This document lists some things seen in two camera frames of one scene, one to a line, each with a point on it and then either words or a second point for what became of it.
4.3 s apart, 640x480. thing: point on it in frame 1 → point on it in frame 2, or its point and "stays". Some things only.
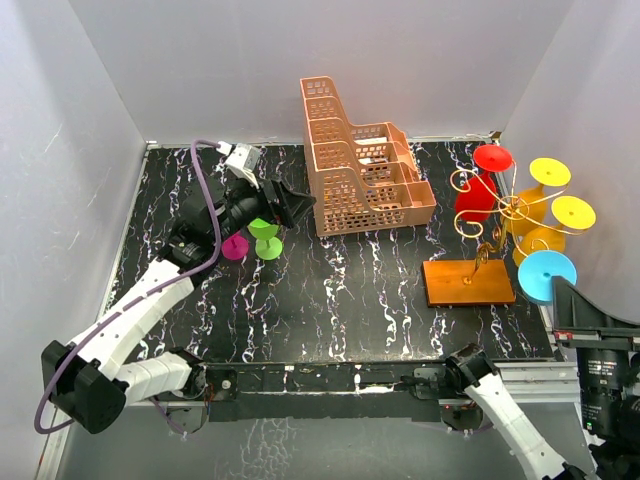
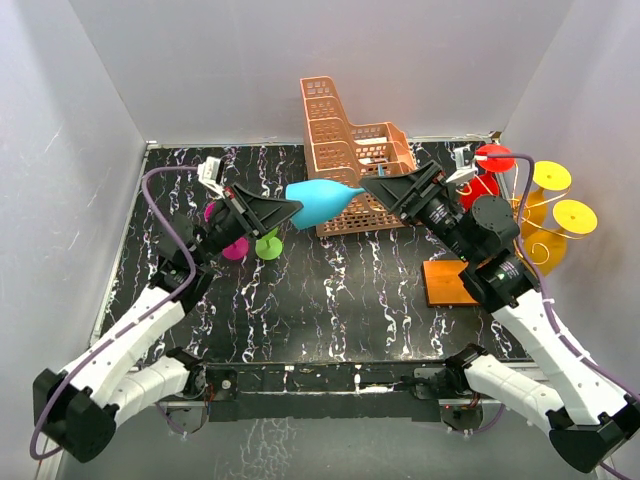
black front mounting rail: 410,390 stays
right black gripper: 577,320 → 404,193
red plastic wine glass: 476,193 stays
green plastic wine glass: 267,246 stays
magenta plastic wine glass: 235,247 stays
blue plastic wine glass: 536,272 → 322,200
